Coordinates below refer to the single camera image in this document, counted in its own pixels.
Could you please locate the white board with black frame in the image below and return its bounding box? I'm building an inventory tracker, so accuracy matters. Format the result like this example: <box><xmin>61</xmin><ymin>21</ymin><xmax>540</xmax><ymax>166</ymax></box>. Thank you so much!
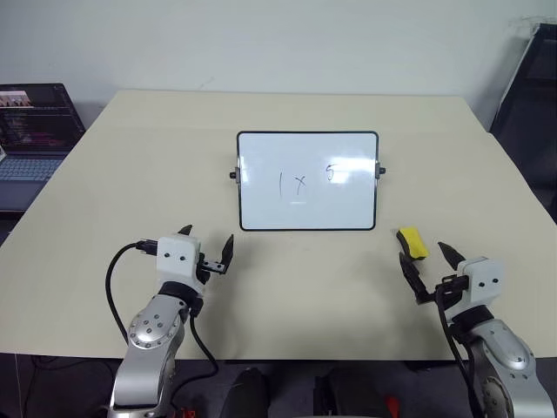
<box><xmin>228</xmin><ymin>130</ymin><xmax>387</xmax><ymax>233</ymax></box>

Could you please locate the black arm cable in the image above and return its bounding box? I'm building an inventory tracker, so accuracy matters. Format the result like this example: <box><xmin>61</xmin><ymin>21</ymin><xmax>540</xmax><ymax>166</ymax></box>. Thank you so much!
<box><xmin>105</xmin><ymin>238</ymin><xmax>220</xmax><ymax>408</ymax></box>
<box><xmin>436</xmin><ymin>282</ymin><xmax>480</xmax><ymax>404</ymax></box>

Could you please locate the open laptop computer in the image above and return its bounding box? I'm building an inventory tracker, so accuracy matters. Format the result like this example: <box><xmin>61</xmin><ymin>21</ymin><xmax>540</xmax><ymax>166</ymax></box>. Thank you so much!
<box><xmin>0</xmin><ymin>83</ymin><xmax>87</xmax><ymax>213</ymax></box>

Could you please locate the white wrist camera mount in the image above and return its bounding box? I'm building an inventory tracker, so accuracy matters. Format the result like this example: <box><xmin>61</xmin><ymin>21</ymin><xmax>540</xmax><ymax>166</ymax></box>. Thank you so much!
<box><xmin>156</xmin><ymin>235</ymin><xmax>206</xmax><ymax>293</ymax></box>
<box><xmin>461</xmin><ymin>257</ymin><xmax>507</xmax><ymax>313</ymax></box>

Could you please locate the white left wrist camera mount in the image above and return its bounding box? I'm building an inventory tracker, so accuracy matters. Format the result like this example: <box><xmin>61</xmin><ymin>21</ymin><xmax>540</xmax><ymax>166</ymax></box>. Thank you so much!
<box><xmin>156</xmin><ymin>235</ymin><xmax>206</xmax><ymax>293</ymax></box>

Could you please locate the yellow and black eraser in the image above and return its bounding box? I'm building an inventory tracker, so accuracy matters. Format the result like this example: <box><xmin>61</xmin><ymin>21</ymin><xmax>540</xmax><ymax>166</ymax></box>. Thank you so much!
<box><xmin>395</xmin><ymin>226</ymin><xmax>431</xmax><ymax>261</ymax></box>

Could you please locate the dark rounded shape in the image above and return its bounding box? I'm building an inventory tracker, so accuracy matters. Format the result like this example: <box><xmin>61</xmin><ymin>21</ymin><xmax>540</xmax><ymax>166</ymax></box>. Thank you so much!
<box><xmin>220</xmin><ymin>367</ymin><xmax>270</xmax><ymax>418</ymax></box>

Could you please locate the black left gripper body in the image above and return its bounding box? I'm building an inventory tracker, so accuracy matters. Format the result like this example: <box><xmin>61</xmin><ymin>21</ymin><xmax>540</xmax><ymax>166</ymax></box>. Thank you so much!
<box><xmin>197</xmin><ymin>251</ymin><xmax>225</xmax><ymax>285</ymax></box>

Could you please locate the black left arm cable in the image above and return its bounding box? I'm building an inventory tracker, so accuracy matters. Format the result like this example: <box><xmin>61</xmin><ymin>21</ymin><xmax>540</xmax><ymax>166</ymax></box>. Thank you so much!
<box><xmin>105</xmin><ymin>238</ymin><xmax>220</xmax><ymax>408</ymax></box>

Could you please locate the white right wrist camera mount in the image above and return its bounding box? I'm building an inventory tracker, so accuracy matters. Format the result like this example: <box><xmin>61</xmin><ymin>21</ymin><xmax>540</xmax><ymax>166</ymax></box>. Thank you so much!
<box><xmin>461</xmin><ymin>257</ymin><xmax>507</xmax><ymax>313</ymax></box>

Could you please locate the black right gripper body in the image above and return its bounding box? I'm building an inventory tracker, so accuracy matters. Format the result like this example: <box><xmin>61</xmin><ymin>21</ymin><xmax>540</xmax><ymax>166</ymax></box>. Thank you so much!
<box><xmin>423</xmin><ymin>273</ymin><xmax>471</xmax><ymax>305</ymax></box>

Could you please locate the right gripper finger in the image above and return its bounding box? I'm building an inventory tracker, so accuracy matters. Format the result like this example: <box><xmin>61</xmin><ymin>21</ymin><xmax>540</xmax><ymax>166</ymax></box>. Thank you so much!
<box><xmin>436</xmin><ymin>241</ymin><xmax>467</xmax><ymax>272</ymax></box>
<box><xmin>399</xmin><ymin>251</ymin><xmax>431</xmax><ymax>304</ymax></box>

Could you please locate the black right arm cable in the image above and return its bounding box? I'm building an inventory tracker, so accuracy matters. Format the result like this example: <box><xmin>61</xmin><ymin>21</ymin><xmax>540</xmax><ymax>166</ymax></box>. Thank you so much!
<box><xmin>436</xmin><ymin>282</ymin><xmax>480</xmax><ymax>404</ymax></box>

